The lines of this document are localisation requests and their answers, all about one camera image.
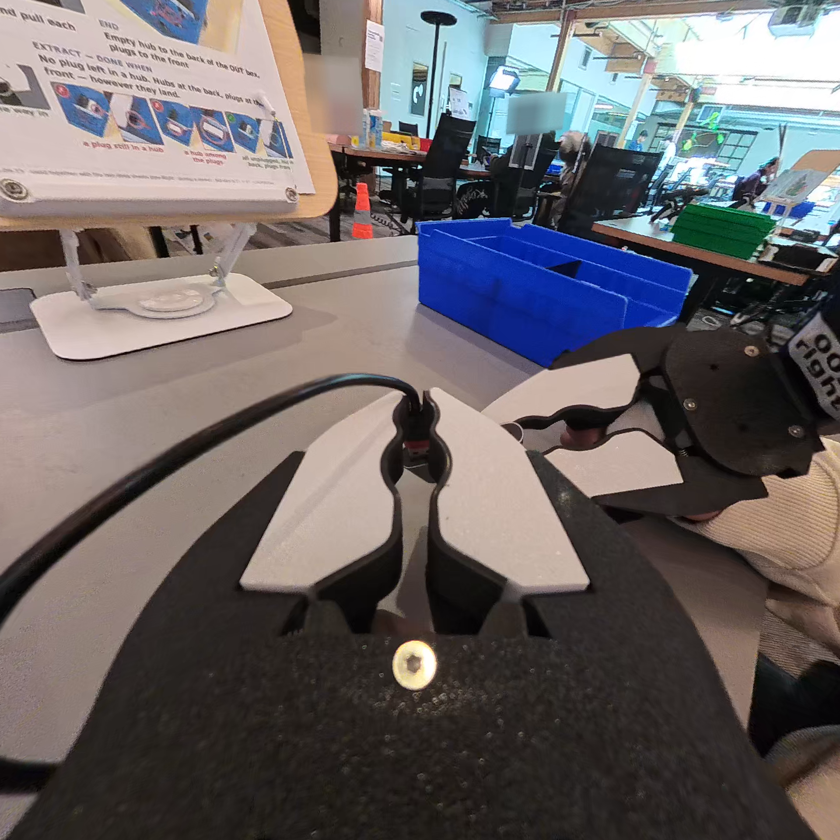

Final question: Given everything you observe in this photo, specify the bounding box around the black office chair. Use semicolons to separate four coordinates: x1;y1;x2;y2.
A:
564;144;664;237
400;115;476;221

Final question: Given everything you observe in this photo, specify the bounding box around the black red usb cable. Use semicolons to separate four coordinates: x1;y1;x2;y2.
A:
0;373;439;793

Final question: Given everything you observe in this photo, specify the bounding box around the tan cloth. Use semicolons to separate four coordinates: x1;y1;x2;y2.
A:
0;226;165;271

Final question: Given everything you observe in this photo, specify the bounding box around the white and wooden book stand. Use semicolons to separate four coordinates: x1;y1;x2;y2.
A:
0;0;339;362

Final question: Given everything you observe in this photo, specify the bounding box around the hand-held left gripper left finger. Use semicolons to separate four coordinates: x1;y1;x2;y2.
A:
239;392;406;624

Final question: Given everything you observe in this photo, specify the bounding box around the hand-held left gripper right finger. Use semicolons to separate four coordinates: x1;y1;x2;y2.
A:
425;387;590;634

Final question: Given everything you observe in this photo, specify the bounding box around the wooden easel board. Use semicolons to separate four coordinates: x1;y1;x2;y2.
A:
761;150;840;206

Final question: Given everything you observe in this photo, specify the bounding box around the printed instruction sheet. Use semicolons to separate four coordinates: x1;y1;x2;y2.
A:
0;0;316;198

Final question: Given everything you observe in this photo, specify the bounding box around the wooden table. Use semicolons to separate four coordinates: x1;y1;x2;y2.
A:
591;217;815;309

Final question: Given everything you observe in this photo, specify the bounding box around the person's right forearm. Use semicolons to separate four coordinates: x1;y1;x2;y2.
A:
676;436;840;631

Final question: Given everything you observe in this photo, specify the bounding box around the stack of green trays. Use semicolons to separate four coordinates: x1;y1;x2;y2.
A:
669;203;778;260

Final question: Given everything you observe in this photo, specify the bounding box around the black floor lamp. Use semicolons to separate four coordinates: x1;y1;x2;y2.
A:
420;10;458;142

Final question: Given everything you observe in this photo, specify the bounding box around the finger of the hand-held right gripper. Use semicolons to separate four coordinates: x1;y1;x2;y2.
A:
481;353;643;427
525;402;686;500

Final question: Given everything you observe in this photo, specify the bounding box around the blue plastic bin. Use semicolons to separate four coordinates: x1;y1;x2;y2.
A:
416;218;694;368

